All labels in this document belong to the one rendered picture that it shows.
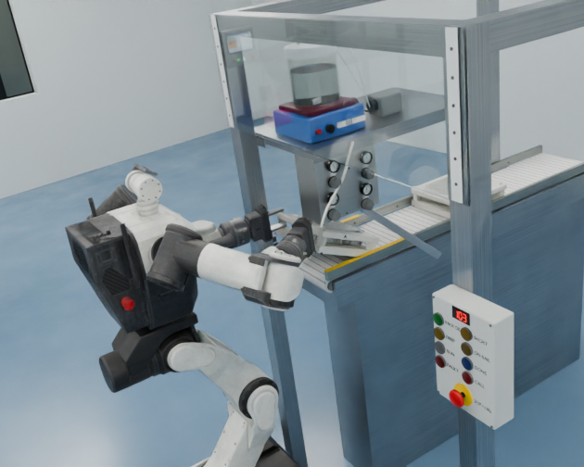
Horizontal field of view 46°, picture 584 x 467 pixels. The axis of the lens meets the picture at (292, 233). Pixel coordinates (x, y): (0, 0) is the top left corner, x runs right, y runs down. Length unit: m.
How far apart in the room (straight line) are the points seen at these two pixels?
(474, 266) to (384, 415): 1.25
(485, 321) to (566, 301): 1.80
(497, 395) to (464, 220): 0.36
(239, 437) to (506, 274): 1.20
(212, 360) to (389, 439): 0.89
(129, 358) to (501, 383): 1.02
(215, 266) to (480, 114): 0.69
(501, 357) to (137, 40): 6.24
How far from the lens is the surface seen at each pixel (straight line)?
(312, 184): 1.96
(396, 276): 2.29
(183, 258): 1.66
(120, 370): 2.00
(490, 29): 1.34
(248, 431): 2.31
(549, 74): 5.36
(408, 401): 2.66
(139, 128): 7.37
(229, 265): 1.60
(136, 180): 1.85
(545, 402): 3.15
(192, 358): 2.03
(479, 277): 1.47
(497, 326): 1.38
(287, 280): 1.59
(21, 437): 3.48
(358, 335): 2.35
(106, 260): 1.80
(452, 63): 1.32
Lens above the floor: 1.94
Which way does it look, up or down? 24 degrees down
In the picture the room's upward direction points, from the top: 8 degrees counter-clockwise
